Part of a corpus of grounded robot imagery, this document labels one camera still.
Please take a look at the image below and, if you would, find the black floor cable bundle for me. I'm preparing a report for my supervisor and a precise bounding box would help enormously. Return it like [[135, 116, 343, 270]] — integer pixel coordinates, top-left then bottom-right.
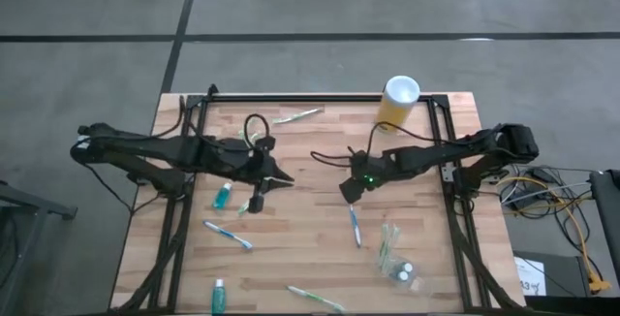
[[498, 163, 600, 281]]

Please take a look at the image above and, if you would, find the black cart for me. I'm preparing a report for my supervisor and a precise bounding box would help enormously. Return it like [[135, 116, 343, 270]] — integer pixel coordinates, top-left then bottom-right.
[[588, 169, 620, 278]]

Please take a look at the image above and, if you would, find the dark grey box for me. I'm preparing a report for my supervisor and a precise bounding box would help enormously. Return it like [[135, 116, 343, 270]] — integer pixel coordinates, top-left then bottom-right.
[[511, 249, 592, 299]]

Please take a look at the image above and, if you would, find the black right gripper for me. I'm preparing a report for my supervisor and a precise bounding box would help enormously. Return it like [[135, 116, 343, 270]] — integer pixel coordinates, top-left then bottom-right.
[[338, 148, 404, 206]]

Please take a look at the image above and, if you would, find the white paper sheet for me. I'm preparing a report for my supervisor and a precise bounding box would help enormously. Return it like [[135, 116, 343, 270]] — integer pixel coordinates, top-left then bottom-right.
[[513, 256, 547, 297]]

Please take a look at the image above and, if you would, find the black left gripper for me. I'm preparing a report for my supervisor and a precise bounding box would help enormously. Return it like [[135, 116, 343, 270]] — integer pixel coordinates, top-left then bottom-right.
[[214, 135, 295, 214]]

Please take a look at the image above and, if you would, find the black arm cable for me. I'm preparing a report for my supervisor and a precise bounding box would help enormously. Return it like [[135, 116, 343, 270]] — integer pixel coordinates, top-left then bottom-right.
[[309, 120, 466, 170], [176, 95, 272, 162]]

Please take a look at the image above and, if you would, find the black power brick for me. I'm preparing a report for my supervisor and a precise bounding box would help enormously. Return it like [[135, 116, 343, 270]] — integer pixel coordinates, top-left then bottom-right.
[[530, 168, 558, 184]]

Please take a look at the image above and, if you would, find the blue white toothbrush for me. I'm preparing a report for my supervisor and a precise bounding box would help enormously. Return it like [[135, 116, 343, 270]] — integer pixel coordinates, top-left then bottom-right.
[[348, 204, 363, 250], [202, 219, 255, 251]]

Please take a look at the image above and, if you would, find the yellow wipes canister white lid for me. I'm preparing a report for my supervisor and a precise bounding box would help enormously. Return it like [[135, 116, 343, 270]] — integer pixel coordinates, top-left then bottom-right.
[[373, 74, 421, 136]]

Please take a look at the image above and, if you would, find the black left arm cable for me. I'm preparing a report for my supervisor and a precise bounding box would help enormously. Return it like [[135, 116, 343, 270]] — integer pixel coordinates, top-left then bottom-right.
[[176, 95, 272, 162]]

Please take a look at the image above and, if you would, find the yellow floor cable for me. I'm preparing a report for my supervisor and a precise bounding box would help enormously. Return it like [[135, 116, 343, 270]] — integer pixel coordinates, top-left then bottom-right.
[[496, 174, 612, 293]]

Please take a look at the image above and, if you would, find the grey metal stand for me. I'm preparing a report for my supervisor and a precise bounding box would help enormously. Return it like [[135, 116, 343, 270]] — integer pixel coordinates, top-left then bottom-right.
[[0, 179, 78, 316]]

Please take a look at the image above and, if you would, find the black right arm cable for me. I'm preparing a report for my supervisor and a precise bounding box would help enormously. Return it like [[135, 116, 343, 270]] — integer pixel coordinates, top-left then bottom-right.
[[309, 120, 466, 170]]

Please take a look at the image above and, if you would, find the grey floor cable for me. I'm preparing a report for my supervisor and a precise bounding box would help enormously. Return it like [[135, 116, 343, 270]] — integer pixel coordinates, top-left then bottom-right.
[[502, 182, 591, 205]]

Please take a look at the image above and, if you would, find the black floor tape strip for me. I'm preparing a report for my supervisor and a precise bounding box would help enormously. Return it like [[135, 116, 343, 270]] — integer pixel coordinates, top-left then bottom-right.
[[0, 31, 620, 44], [159, 0, 203, 95]]

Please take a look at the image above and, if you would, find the clear acrylic organizer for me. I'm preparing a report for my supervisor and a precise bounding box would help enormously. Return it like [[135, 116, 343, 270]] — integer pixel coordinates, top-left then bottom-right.
[[375, 221, 427, 296]]

